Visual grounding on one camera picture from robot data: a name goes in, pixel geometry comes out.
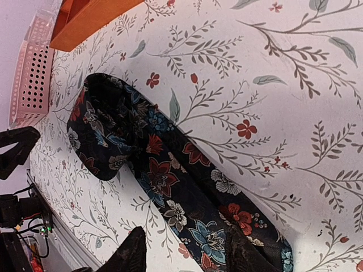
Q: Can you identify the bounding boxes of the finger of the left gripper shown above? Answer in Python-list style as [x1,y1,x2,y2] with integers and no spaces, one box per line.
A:
[1,126,40,180]

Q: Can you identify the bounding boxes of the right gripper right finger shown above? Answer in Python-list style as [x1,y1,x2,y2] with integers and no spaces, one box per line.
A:
[225,225,278,272]

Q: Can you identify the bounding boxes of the orange wooden compartment tray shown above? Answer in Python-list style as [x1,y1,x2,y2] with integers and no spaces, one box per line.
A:
[50,0,142,52]

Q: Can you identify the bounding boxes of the pink plastic basket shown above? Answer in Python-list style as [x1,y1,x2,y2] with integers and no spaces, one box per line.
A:
[9,9,54,129]

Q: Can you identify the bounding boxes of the dark floral tie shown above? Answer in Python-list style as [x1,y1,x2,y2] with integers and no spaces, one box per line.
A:
[67,73,294,271]

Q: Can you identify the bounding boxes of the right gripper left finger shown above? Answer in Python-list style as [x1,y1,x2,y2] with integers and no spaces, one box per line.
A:
[72,226,147,272]

